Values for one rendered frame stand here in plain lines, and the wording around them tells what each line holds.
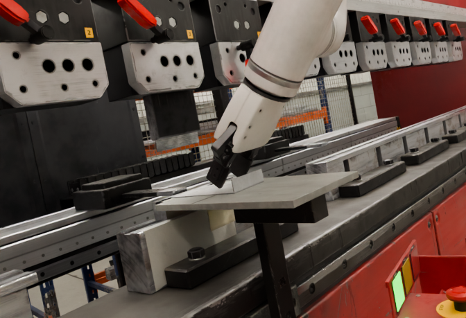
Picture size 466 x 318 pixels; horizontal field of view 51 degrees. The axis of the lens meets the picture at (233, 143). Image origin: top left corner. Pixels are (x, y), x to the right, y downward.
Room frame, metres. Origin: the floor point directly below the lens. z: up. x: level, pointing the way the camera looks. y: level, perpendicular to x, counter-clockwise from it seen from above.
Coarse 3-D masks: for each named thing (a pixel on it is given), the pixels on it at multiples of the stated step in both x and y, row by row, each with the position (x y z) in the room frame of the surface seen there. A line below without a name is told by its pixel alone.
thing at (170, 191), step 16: (128, 176) 0.98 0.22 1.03; (80, 192) 0.97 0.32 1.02; (96, 192) 0.93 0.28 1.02; (112, 192) 0.93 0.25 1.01; (128, 192) 0.96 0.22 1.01; (144, 192) 0.91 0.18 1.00; (160, 192) 0.87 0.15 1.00; (176, 192) 0.86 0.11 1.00; (80, 208) 0.97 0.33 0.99; (96, 208) 0.94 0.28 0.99
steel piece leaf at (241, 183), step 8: (240, 176) 0.74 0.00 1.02; (248, 176) 0.76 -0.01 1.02; (256, 176) 0.78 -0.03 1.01; (224, 184) 0.83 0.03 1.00; (232, 184) 0.72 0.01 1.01; (240, 184) 0.74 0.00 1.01; (248, 184) 0.76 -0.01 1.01; (256, 184) 0.77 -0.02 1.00; (200, 192) 0.79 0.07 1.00; (208, 192) 0.78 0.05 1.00; (216, 192) 0.76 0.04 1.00; (224, 192) 0.74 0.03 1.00; (232, 192) 0.73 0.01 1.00
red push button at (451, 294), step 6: (450, 288) 0.69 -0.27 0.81; (456, 288) 0.69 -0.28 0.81; (462, 288) 0.68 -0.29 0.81; (450, 294) 0.68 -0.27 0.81; (456, 294) 0.67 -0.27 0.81; (462, 294) 0.67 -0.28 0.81; (450, 300) 0.68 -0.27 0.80; (456, 300) 0.67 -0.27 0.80; (462, 300) 0.66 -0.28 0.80; (456, 306) 0.68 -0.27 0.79; (462, 306) 0.67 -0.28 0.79
